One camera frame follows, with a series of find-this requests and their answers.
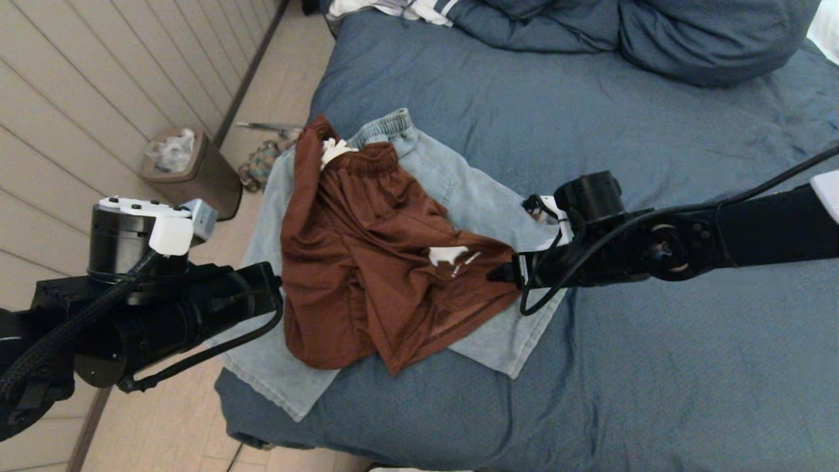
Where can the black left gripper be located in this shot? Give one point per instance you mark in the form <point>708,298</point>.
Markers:
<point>196,308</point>

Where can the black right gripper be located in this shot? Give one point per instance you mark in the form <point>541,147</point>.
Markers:
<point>590,262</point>

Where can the light blue denim shorts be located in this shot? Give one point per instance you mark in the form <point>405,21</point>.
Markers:
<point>491,196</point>

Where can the rust brown shorts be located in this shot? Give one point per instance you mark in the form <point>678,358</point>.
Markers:
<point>367,262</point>

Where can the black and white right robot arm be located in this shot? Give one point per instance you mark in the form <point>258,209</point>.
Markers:
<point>773,229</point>

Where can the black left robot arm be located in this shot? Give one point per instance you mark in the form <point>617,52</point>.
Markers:
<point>124,236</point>

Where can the brown metal trash bin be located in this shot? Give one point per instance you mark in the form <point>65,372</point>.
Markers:
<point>216,180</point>

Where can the multicoloured cloth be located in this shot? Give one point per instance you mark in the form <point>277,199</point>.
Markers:
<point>259,167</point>

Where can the clear plastic bin liner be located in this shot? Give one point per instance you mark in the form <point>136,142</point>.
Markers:
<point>174,152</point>

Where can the silver metal object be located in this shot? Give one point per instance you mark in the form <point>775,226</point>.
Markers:
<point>262,126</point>

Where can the blue bed cover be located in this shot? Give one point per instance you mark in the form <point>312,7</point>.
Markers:
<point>590,98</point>

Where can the crumpled blue blanket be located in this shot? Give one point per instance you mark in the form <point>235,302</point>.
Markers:
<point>537,27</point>

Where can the white striped garment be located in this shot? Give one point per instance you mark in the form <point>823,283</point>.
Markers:
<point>393,8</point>

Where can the blue pillow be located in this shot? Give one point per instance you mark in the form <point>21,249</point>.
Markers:
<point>711,38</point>

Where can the small black object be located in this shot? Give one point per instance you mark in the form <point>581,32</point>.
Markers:
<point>310,6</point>

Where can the white pillow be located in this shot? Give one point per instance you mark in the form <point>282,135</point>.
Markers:
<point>826,33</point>

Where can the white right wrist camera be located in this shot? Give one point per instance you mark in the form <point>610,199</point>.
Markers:
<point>550,210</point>

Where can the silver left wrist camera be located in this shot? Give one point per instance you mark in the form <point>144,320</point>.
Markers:
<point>204,219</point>

